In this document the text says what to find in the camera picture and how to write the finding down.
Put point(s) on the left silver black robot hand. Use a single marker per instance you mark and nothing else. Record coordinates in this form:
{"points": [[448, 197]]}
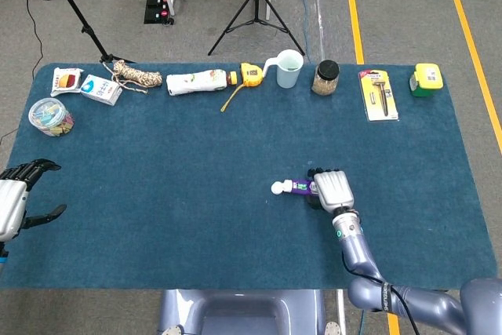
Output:
{"points": [[9, 201]]}

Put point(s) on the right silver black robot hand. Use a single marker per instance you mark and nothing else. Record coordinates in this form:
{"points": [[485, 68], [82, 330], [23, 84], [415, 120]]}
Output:
{"points": [[333, 190]]}

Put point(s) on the purple toothpaste tube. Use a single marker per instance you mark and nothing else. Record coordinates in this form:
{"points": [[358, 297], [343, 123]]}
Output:
{"points": [[300, 186]]}

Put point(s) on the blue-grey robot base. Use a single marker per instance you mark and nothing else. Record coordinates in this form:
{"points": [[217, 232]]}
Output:
{"points": [[243, 311]]}

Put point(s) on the white bottle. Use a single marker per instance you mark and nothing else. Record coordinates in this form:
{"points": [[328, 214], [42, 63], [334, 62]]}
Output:
{"points": [[196, 82]]}

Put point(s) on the clear tub of coloured clips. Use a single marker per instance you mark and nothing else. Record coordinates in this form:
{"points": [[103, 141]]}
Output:
{"points": [[49, 117]]}

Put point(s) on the yellow razor blister pack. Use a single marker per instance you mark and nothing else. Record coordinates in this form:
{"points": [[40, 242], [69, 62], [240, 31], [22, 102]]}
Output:
{"points": [[378, 95]]}

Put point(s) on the glass grain jar black lid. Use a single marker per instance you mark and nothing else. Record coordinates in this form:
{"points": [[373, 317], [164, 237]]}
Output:
{"points": [[324, 82]]}

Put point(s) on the light blue plastic pitcher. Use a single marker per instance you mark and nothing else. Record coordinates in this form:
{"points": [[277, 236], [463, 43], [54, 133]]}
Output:
{"points": [[288, 76]]}

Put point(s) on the white red snack packet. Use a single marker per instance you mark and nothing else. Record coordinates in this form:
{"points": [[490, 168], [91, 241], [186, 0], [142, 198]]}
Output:
{"points": [[64, 81]]}

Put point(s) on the yellow tape measure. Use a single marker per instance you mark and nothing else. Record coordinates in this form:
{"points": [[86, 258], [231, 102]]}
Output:
{"points": [[251, 74]]}

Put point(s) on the blue felt table mat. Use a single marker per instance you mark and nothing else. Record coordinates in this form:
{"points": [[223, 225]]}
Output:
{"points": [[196, 154]]}

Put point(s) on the white blue tissue pack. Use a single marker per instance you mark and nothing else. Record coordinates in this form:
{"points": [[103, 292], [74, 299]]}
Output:
{"points": [[100, 89]]}

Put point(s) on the green box yellow lid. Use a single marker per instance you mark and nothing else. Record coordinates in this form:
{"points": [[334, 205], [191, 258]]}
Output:
{"points": [[425, 78]]}

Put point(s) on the black slanted light stand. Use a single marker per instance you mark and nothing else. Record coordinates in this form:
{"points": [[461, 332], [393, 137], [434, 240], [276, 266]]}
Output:
{"points": [[78, 17]]}

